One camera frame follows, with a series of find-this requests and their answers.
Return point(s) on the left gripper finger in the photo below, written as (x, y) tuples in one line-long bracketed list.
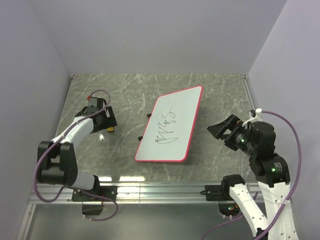
[(111, 118), (98, 124)]

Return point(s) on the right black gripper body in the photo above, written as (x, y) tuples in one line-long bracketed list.
[(239, 138)]

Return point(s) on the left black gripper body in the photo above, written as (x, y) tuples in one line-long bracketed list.
[(106, 120)]

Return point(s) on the yellow whiteboard eraser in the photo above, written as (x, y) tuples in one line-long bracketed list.
[(110, 129)]

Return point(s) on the red framed whiteboard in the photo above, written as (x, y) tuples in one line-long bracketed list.
[(168, 133)]

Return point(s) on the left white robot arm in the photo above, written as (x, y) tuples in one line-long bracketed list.
[(56, 159)]

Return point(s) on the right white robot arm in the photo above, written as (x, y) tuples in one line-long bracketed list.
[(273, 177)]

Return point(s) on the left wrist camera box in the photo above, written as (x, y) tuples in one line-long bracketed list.
[(95, 104)]

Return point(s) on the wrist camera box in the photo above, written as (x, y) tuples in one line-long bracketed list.
[(95, 104), (263, 136)]

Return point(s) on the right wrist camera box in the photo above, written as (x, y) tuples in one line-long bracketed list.
[(263, 136)]

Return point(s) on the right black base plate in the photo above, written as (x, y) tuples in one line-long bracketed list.
[(213, 193)]

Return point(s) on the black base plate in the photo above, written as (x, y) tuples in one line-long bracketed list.
[(103, 193), (213, 193)]

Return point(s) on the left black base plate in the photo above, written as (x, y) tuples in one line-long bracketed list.
[(103, 193)]

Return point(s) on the aluminium front rail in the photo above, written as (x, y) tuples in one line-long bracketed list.
[(145, 193)]

